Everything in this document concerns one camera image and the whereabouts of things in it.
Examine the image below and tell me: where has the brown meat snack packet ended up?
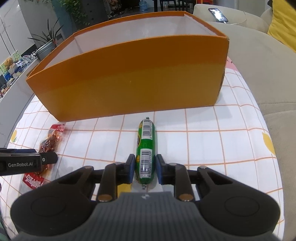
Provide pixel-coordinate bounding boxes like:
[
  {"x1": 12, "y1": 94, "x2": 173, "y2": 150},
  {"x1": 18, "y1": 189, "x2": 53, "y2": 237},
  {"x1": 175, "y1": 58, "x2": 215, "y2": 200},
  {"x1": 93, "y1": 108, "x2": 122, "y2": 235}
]
[{"x1": 23, "y1": 123, "x2": 65, "y2": 190}]

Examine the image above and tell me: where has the green sausage stick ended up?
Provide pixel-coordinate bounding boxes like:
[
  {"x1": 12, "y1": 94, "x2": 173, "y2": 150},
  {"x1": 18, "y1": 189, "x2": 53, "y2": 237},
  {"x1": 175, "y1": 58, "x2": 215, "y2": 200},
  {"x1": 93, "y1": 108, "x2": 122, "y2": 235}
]
[{"x1": 135, "y1": 118, "x2": 156, "y2": 189}]

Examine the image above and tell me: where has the white tv cabinet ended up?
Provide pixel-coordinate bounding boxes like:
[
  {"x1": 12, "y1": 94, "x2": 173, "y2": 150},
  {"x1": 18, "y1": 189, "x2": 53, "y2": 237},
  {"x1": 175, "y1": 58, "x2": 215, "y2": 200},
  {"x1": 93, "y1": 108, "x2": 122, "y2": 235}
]
[{"x1": 0, "y1": 59, "x2": 40, "y2": 148}]

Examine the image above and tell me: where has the checkered lemon tablecloth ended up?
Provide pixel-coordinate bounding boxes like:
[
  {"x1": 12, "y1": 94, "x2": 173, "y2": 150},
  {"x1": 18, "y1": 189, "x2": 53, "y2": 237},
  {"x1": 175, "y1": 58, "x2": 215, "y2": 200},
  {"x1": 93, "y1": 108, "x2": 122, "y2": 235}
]
[{"x1": 1, "y1": 64, "x2": 285, "y2": 240}]

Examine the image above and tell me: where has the teddy bear toy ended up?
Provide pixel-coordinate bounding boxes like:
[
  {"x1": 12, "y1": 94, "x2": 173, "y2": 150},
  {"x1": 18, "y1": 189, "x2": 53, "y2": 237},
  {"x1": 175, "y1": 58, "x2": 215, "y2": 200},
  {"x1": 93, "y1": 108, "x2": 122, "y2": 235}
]
[{"x1": 4, "y1": 57, "x2": 14, "y2": 70}]

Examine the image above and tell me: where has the grey plant pot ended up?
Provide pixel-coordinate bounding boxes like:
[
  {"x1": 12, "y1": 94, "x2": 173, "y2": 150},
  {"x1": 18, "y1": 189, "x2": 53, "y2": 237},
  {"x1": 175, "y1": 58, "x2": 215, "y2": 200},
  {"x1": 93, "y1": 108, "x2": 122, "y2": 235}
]
[{"x1": 36, "y1": 39, "x2": 56, "y2": 61}]

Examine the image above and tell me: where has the beige sofa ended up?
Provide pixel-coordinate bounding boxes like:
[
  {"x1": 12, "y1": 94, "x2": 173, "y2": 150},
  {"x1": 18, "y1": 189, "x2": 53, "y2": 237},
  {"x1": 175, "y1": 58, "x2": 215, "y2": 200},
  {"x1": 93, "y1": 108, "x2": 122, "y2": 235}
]
[{"x1": 194, "y1": 1, "x2": 295, "y2": 240}]

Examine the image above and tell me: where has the green climbing plant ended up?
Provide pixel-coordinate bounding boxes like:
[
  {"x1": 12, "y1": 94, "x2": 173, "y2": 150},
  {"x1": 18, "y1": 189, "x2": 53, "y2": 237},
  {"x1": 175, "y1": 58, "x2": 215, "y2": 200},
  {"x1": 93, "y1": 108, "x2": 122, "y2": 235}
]
[{"x1": 59, "y1": 0, "x2": 90, "y2": 29}]

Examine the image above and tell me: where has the orange cardboard box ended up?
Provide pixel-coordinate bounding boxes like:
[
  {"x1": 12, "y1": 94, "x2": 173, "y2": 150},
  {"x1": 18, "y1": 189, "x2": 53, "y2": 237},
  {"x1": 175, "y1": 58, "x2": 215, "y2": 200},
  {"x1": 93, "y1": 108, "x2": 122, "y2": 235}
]
[{"x1": 26, "y1": 11, "x2": 229, "y2": 122}]

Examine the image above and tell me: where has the blue water bottle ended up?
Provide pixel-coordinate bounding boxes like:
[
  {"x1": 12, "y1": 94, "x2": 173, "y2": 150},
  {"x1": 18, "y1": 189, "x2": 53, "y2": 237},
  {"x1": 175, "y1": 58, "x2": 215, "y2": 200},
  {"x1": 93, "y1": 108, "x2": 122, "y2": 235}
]
[{"x1": 139, "y1": 0, "x2": 147, "y2": 12}]

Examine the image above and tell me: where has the yellow cushion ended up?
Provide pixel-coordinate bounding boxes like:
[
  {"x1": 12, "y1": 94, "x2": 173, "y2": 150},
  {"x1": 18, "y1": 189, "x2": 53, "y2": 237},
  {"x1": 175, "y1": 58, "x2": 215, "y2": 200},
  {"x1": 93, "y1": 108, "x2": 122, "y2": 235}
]
[{"x1": 267, "y1": 0, "x2": 295, "y2": 52}]

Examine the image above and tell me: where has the black smartphone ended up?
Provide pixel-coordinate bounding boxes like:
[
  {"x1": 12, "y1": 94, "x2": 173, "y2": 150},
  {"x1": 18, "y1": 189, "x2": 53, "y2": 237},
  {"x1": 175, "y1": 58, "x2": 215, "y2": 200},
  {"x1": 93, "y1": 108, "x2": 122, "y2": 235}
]
[{"x1": 208, "y1": 8, "x2": 228, "y2": 23}]

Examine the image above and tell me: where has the dark dining table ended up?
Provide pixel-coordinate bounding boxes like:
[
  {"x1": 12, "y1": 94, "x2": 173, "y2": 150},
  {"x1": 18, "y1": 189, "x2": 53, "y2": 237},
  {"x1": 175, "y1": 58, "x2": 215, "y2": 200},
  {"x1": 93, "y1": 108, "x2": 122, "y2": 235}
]
[{"x1": 147, "y1": 0, "x2": 198, "y2": 13}]

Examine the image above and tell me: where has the white charging cable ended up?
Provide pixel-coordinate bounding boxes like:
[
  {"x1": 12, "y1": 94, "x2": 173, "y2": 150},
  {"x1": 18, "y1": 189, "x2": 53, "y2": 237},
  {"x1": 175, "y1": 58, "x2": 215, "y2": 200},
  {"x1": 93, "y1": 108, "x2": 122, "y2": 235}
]
[{"x1": 225, "y1": 16, "x2": 248, "y2": 27}]

